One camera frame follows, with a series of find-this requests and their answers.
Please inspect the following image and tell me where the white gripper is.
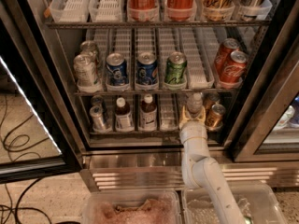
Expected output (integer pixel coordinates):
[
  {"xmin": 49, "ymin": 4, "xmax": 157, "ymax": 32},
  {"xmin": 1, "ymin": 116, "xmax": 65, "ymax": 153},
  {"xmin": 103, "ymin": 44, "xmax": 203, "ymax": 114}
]
[{"xmin": 178, "ymin": 105, "xmax": 207, "ymax": 143}]

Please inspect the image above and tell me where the clear water bottle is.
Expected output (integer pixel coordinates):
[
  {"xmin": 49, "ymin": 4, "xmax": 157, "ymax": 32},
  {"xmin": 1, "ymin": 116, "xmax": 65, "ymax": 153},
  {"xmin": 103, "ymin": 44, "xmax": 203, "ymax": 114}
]
[{"xmin": 186, "ymin": 92, "xmax": 203, "ymax": 119}]

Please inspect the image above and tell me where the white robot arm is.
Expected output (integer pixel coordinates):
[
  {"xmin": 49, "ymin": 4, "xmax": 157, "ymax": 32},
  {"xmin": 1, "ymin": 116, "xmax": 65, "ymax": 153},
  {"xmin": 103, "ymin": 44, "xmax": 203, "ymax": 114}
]
[{"xmin": 179, "ymin": 106, "xmax": 246, "ymax": 224}]

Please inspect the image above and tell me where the right brown juice bottle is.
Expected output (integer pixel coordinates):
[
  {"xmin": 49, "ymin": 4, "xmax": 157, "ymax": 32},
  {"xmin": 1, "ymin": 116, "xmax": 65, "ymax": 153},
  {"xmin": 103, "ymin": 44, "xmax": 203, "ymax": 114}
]
[{"xmin": 139, "ymin": 94, "xmax": 157, "ymax": 131}]

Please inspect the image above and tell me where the brown juice bottle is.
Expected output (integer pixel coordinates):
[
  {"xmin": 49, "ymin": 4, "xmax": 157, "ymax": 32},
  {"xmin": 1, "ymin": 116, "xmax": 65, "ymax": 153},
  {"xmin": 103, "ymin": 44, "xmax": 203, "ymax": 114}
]
[
  {"xmin": 139, "ymin": 94, "xmax": 157, "ymax": 131},
  {"xmin": 115, "ymin": 97, "xmax": 134, "ymax": 131}
]

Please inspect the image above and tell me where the left brown juice bottle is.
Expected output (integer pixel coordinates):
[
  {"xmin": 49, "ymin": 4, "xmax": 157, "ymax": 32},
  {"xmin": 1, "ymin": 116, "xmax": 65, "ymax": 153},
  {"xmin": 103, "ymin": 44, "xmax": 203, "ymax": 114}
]
[{"xmin": 115, "ymin": 97, "xmax": 134, "ymax": 131}]

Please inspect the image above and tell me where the right closed fridge door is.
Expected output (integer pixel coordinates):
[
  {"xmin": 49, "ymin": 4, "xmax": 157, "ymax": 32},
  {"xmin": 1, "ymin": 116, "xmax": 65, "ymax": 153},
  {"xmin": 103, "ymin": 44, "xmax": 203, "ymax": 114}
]
[{"xmin": 234, "ymin": 39, "xmax": 299, "ymax": 162}]

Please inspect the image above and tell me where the stainless fridge cabinet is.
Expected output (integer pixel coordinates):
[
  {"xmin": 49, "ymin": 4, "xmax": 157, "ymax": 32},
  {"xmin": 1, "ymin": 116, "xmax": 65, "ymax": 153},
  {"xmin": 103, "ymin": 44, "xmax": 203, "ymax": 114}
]
[{"xmin": 28, "ymin": 0, "xmax": 299, "ymax": 191}]

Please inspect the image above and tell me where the open glass fridge door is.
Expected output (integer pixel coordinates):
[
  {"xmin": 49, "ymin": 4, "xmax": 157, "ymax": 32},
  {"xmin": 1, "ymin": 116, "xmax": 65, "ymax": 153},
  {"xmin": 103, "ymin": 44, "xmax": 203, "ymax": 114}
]
[{"xmin": 0, "ymin": 0, "xmax": 82, "ymax": 183}]

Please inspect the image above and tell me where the front gold can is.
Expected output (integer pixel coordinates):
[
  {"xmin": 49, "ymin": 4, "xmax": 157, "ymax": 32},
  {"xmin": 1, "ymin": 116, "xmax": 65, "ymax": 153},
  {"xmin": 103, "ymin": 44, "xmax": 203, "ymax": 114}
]
[{"xmin": 205, "ymin": 104, "xmax": 226, "ymax": 128}]

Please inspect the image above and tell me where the rear gold can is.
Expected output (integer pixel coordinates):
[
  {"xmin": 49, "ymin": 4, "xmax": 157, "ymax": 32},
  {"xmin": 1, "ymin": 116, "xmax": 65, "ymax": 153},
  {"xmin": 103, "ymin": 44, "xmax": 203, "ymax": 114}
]
[{"xmin": 204, "ymin": 92, "xmax": 221, "ymax": 113}]

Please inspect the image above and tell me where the green soda can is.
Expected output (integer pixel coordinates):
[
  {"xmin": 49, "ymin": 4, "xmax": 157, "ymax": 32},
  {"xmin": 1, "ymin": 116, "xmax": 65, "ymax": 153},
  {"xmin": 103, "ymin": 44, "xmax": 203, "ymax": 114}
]
[{"xmin": 164, "ymin": 51, "xmax": 187, "ymax": 85}]

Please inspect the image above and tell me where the front red cola can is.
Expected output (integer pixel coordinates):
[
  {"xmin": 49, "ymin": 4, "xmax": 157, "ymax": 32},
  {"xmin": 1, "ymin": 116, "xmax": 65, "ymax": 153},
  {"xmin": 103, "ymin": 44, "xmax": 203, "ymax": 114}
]
[{"xmin": 220, "ymin": 50, "xmax": 248, "ymax": 83}]

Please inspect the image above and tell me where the right blue soda can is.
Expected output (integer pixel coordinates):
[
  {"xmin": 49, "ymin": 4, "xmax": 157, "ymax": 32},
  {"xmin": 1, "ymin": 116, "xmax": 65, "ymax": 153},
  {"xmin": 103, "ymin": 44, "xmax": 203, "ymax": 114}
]
[{"xmin": 136, "ymin": 51, "xmax": 158, "ymax": 85}]

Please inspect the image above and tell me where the blue soda can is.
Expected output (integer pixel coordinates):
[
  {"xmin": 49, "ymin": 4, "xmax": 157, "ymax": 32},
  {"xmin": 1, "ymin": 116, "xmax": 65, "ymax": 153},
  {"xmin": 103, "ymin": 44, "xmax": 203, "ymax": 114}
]
[
  {"xmin": 136, "ymin": 51, "xmax": 158, "ymax": 85},
  {"xmin": 107, "ymin": 52, "xmax": 128, "ymax": 86}
]

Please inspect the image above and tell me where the rear red cola can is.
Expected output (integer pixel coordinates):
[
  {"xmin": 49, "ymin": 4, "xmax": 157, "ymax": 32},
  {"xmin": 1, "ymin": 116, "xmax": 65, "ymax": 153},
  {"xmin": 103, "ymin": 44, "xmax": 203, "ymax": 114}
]
[{"xmin": 214, "ymin": 38, "xmax": 240, "ymax": 74}]

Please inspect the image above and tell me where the left blue soda can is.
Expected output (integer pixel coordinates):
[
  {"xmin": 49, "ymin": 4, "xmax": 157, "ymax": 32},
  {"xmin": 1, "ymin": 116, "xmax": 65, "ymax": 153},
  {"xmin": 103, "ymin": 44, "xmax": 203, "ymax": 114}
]
[{"xmin": 107, "ymin": 52, "xmax": 128, "ymax": 86}]

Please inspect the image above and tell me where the front silver slim can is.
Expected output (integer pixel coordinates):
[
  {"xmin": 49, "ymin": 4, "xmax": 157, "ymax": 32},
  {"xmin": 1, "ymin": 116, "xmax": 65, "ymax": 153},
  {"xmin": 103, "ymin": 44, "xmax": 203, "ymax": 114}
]
[{"xmin": 90, "ymin": 105, "xmax": 107, "ymax": 131}]

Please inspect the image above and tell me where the silver slim can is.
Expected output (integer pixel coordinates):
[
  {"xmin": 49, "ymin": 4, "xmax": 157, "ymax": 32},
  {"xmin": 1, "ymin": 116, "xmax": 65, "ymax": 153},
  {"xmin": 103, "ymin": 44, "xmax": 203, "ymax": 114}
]
[
  {"xmin": 90, "ymin": 105, "xmax": 107, "ymax": 131},
  {"xmin": 91, "ymin": 95, "xmax": 107, "ymax": 110}
]

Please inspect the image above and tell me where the rear silver slim can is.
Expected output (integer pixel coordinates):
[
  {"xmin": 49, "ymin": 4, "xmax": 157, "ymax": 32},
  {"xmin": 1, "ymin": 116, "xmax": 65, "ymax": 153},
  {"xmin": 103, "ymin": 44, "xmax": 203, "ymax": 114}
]
[{"xmin": 91, "ymin": 95, "xmax": 107, "ymax": 110}]

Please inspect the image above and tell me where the right clear plastic bin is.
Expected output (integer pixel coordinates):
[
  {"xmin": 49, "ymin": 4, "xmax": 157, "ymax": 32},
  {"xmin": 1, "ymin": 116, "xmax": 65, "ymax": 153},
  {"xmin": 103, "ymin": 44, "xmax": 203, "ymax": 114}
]
[{"xmin": 181, "ymin": 182, "xmax": 287, "ymax": 224}]

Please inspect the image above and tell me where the clear plastic bin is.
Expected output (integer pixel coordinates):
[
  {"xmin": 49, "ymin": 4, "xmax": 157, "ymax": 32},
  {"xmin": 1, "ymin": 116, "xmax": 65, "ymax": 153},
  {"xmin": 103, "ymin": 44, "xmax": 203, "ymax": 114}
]
[
  {"xmin": 81, "ymin": 189, "xmax": 182, "ymax": 224},
  {"xmin": 181, "ymin": 182, "xmax": 287, "ymax": 224}
]

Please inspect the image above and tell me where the green can in bin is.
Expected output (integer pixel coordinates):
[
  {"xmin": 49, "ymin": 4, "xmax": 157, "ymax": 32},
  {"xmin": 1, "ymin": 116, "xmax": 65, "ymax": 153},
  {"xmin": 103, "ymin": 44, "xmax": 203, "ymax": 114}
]
[{"xmin": 244, "ymin": 217, "xmax": 253, "ymax": 224}]

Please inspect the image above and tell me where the left clear plastic bin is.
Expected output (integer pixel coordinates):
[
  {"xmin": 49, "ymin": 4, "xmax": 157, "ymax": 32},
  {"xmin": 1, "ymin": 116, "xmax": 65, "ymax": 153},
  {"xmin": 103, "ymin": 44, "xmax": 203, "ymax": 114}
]
[{"xmin": 81, "ymin": 189, "xmax": 182, "ymax": 224}]

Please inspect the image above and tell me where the front white soda can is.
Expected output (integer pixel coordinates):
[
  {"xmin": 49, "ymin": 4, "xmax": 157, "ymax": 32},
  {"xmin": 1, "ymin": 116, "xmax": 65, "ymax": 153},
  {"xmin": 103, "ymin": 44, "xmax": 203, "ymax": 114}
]
[{"xmin": 74, "ymin": 54, "xmax": 99, "ymax": 87}]

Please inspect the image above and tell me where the white soda can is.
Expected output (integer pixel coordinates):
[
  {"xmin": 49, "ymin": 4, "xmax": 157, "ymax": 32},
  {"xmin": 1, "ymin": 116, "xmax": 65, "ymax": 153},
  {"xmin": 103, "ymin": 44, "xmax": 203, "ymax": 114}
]
[
  {"xmin": 80, "ymin": 40, "xmax": 100, "ymax": 66},
  {"xmin": 74, "ymin": 54, "xmax": 99, "ymax": 87}
]

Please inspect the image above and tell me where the rear white soda can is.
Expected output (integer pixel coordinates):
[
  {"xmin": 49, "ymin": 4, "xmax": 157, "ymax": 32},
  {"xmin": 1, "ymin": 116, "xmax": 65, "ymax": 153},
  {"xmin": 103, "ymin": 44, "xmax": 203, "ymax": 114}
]
[{"xmin": 80, "ymin": 40, "xmax": 100, "ymax": 66}]

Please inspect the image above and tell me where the black floor cable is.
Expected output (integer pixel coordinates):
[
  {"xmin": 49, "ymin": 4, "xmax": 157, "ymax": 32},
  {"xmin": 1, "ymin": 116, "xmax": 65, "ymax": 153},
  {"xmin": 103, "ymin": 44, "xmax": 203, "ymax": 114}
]
[{"xmin": 0, "ymin": 175, "xmax": 82, "ymax": 224}]

